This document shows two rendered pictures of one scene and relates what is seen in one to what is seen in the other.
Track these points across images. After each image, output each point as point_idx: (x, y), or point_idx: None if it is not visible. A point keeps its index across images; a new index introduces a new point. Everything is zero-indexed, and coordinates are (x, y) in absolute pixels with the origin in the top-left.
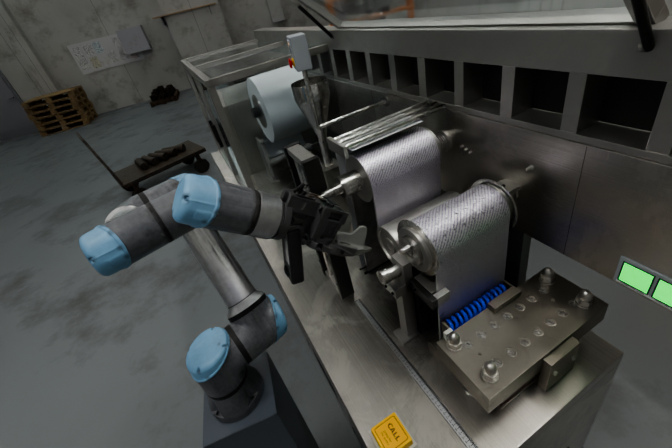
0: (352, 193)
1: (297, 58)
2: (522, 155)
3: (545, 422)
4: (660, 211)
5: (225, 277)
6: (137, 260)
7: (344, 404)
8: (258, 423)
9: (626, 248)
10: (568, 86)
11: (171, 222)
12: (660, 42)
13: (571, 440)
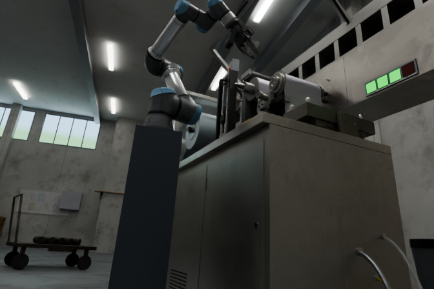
0: (248, 88)
1: (233, 65)
2: (325, 79)
3: (340, 132)
4: (367, 57)
5: (180, 86)
6: (188, 11)
7: (225, 134)
8: (170, 131)
9: (365, 80)
10: (334, 46)
11: (201, 11)
12: (350, 20)
13: (382, 226)
